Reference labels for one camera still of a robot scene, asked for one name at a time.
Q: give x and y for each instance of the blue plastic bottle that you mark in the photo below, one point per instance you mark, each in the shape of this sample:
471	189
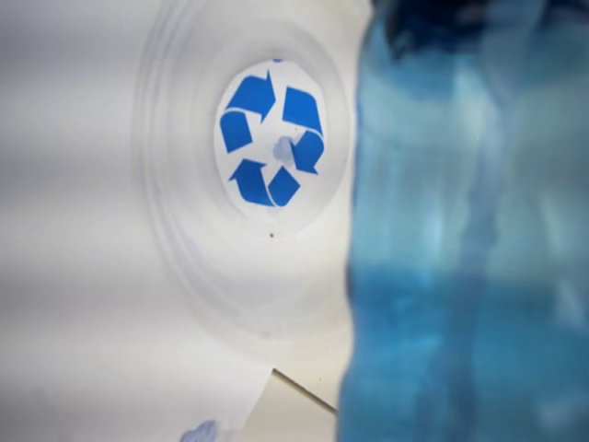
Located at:
460	230

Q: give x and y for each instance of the clear cup, blue recycling symbol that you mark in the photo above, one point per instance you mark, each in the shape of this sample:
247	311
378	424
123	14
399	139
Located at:
257	216

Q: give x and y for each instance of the white paper sheet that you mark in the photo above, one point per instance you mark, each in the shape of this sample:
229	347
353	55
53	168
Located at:
69	276

